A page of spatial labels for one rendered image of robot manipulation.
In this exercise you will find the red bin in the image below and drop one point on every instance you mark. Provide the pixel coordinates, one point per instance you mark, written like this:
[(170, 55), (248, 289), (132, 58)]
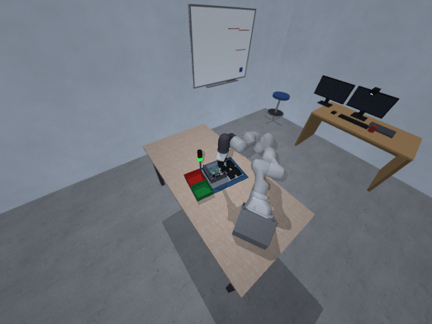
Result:
[(194, 177)]

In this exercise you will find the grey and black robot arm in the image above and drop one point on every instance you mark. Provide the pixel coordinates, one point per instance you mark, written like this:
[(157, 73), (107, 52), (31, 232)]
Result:
[(267, 166)]

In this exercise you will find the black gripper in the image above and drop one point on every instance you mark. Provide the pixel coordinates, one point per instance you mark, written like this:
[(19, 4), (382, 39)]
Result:
[(222, 166)]

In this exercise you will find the green open bin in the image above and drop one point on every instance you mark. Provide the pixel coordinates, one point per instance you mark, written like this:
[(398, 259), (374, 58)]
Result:
[(202, 189)]

